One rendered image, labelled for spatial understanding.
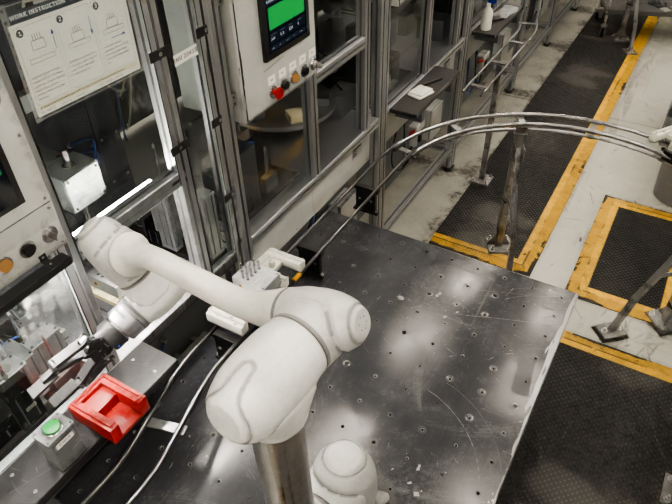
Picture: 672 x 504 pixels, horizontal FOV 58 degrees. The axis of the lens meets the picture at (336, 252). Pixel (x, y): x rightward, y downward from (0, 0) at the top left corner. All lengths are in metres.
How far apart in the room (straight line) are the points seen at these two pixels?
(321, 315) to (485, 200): 2.96
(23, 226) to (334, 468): 0.88
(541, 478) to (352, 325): 1.75
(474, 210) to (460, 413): 2.07
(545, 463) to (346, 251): 1.17
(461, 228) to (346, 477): 2.39
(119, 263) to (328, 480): 0.69
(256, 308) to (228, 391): 0.27
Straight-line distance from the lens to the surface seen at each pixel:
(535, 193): 4.07
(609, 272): 3.61
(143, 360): 1.86
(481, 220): 3.77
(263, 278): 1.99
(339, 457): 1.54
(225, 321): 1.94
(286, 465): 1.18
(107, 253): 1.42
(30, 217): 1.48
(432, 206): 3.85
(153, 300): 1.51
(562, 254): 3.66
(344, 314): 1.05
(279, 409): 0.99
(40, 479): 1.73
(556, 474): 2.72
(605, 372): 3.10
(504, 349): 2.15
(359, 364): 2.05
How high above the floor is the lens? 2.28
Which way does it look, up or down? 41 degrees down
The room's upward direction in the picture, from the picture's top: 2 degrees counter-clockwise
